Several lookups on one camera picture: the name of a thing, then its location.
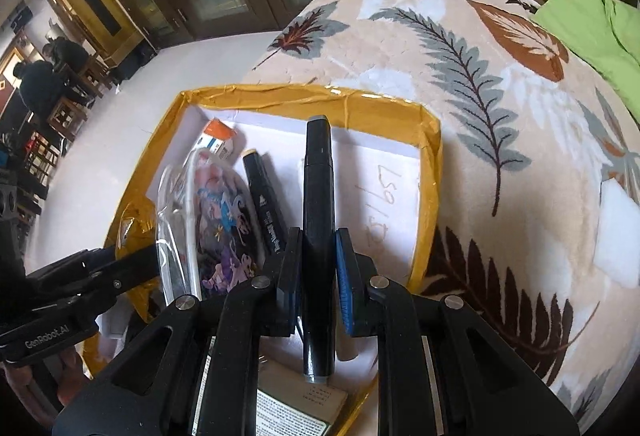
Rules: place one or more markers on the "black marker pen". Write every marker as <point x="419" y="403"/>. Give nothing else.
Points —
<point x="262" y="206"/>

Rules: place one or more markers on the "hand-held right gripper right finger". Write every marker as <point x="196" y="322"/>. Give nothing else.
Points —
<point x="345" y="286"/>

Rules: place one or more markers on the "cartoon print hand mirror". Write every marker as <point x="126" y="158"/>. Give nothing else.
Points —
<point x="220" y="226"/>

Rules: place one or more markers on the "person's left hand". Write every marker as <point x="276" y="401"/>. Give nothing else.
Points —
<point x="67" y="371"/>

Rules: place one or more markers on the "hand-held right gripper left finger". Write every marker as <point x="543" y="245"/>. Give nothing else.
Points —
<point x="292" y="276"/>

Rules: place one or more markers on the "wooden chair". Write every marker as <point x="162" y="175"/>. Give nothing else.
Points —
<point x="65" y="116"/>

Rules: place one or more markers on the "pale yellow printed box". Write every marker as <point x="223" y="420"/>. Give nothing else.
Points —
<point x="300" y="411"/>

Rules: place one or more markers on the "leaf print blanket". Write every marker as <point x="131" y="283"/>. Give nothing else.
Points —
<point x="500" y="166"/>

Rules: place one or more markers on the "plain green cloth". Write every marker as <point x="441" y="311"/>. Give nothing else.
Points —
<point x="600" y="31"/>

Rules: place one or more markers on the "yellow taped cardboard box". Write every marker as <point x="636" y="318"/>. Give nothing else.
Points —
<point x="300" y="99"/>

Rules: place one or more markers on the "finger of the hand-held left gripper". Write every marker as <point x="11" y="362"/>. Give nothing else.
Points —
<point x="120" y="276"/>
<point x="75" y="266"/>

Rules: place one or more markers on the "white orange tube carton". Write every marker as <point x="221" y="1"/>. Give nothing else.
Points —
<point x="217" y="136"/>

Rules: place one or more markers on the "black marker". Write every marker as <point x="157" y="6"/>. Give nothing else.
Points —
<point x="318" y="196"/>

